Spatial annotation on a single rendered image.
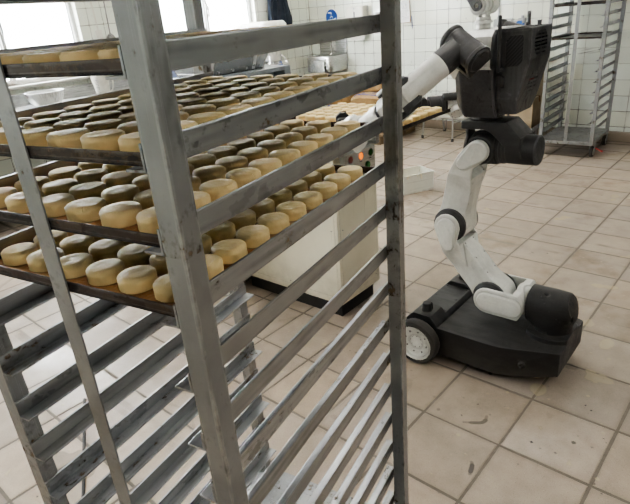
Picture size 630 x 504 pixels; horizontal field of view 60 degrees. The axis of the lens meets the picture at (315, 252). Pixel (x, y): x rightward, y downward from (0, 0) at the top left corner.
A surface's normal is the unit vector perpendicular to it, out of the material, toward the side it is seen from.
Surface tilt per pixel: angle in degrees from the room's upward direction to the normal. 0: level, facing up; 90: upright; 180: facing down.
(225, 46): 90
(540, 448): 0
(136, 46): 90
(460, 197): 90
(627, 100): 90
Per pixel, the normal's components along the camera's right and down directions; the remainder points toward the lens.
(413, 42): -0.65, 0.36
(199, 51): 0.87, 0.13
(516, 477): -0.08, -0.91
